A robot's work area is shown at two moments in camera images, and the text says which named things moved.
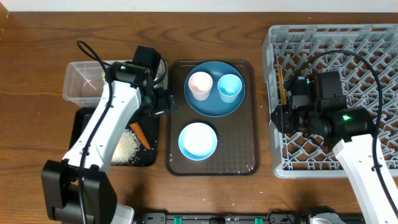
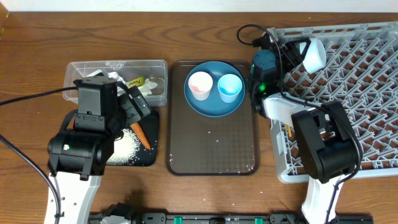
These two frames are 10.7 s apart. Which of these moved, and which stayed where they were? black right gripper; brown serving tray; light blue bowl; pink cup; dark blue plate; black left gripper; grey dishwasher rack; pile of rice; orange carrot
Moved: black left gripper; light blue bowl; black right gripper
Stayed: dark blue plate; brown serving tray; pile of rice; orange carrot; grey dishwasher rack; pink cup
